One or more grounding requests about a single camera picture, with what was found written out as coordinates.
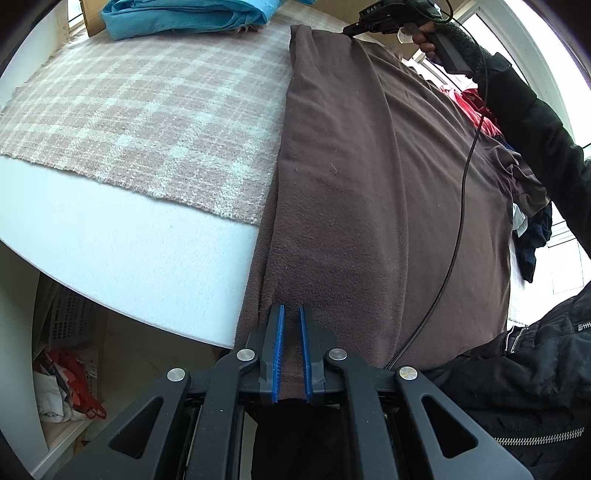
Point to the white garment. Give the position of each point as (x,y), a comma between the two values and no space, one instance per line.
(517,221)

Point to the grey plastic basket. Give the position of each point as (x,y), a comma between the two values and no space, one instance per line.
(69,318)

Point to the pink white plaid blanket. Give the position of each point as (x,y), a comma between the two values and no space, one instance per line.
(138,115)

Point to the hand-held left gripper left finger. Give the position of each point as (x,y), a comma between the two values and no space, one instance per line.
(277,355)

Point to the person's black jacket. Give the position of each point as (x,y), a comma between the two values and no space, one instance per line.
(531,392)

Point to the brown fleece pants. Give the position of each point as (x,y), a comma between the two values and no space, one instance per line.
(369,207)

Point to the pine wood board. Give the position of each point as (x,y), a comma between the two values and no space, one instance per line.
(62,18)

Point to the navy garment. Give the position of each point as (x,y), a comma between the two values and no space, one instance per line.
(531,258)

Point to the light blue garment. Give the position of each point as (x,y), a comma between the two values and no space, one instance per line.
(184,18)

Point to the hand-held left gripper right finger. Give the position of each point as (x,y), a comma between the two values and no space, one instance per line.
(305,355)

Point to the person's right forearm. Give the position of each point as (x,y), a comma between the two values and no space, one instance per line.
(531,120)

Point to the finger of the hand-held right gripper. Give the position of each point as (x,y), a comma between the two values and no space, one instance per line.
(364,26)

